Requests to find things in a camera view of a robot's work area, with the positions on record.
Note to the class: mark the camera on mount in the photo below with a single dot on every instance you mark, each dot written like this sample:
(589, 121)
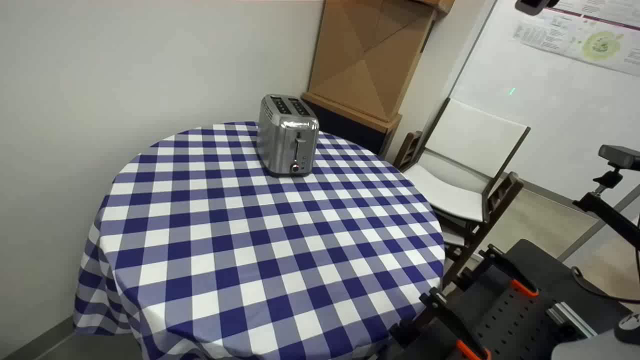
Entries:
(612, 212)

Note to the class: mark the silver two-slot toaster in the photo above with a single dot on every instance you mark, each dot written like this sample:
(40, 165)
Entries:
(280, 145)

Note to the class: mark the toaster lever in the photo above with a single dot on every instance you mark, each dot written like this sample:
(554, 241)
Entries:
(299, 141)

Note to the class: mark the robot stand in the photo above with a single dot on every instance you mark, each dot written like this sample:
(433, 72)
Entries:
(520, 320)

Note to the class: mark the stack of folding chairs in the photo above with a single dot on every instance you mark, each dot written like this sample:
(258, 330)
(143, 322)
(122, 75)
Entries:
(465, 150)

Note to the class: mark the dark blue board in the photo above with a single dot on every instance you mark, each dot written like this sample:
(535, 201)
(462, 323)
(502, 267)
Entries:
(345, 127)

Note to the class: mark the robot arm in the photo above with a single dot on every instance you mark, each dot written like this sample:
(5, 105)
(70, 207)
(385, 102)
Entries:
(600, 347)

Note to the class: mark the blue white checked tablecloth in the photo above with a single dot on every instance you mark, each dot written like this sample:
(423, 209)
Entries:
(250, 250)

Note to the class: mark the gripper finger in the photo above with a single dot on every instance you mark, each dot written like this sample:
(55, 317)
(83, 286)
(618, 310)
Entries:
(535, 5)

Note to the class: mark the printed poster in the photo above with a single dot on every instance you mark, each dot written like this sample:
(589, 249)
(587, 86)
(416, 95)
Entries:
(595, 40)

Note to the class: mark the whiteboard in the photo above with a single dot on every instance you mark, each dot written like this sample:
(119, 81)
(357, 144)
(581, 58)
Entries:
(560, 110)

